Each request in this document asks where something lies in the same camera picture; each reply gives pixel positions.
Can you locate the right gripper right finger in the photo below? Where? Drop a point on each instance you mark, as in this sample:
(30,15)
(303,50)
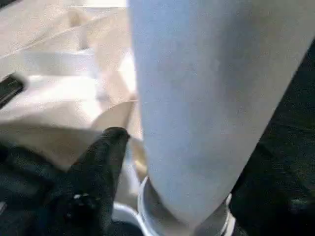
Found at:
(275,196)

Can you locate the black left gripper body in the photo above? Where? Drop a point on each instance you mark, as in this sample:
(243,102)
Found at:
(9,89)

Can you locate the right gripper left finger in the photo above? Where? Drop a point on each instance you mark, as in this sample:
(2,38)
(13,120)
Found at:
(93,187)

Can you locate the white plastic table top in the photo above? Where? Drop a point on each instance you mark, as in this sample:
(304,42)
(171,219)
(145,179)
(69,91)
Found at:
(59,83)

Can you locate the white plastic table leg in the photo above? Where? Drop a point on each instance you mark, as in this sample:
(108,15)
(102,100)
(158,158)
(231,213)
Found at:
(206,98)

